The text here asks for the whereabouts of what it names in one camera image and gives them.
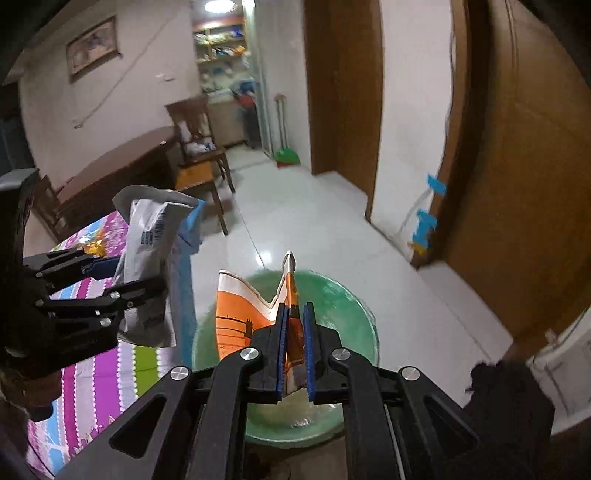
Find blue tape pieces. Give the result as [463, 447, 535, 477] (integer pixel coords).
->
[411, 174, 447, 255]

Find person's left hand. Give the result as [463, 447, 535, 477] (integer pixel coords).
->
[1, 370, 62, 422]

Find wooden chair at left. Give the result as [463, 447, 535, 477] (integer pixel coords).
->
[33, 175, 69, 242]

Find gold wrapped snack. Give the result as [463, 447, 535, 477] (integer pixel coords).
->
[79, 230, 108, 257]

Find green dustpan with broom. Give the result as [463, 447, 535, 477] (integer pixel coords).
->
[274, 93, 301, 166]

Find orange white paper carton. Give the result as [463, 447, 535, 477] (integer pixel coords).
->
[214, 251, 307, 395]

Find brown wooden door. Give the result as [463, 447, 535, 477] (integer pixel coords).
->
[303, 1, 384, 218]

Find framed wall picture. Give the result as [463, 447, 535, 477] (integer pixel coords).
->
[66, 16, 121, 83]

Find dark wooden dining table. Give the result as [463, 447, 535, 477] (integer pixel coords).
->
[57, 126, 179, 241]

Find purple striped tablecloth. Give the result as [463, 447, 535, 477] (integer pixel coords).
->
[26, 200, 205, 477]

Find white plastic package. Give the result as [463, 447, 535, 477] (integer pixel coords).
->
[112, 185, 198, 348]

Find kitchen shelf with items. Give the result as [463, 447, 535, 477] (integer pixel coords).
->
[192, 16, 252, 94]

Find green trash bin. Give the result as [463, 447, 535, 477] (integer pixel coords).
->
[191, 270, 379, 449]

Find wooden chair by table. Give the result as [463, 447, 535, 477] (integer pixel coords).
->
[165, 95, 235, 236]

